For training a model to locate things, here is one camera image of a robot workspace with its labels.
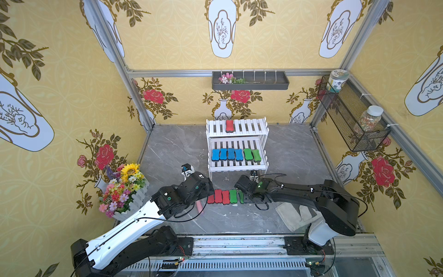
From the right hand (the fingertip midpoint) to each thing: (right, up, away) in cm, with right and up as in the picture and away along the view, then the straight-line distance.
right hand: (249, 193), depth 89 cm
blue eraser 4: (-5, +20, 0) cm, 21 cm away
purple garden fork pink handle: (-25, -5, -5) cm, 26 cm away
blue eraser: (-17, +20, +1) cm, 26 cm away
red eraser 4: (-12, -2, -2) cm, 13 cm away
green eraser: (-1, +20, 0) cm, 20 cm away
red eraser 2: (-20, -2, -2) cm, 20 cm away
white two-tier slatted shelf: (-2, +30, -9) cm, 31 cm away
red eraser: (-10, +34, -7) cm, 36 cm away
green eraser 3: (-8, -1, -1) cm, 9 cm away
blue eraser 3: (-10, +20, 0) cm, 23 cm away
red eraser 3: (-16, -1, -1) cm, 16 cm away
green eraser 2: (+4, +19, -1) cm, 20 cm away
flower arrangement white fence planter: (-56, +6, -15) cm, 59 cm away
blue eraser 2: (-14, +20, -1) cm, 24 cm away
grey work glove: (+19, -9, -7) cm, 22 cm away
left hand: (-24, +8, -13) cm, 28 cm away
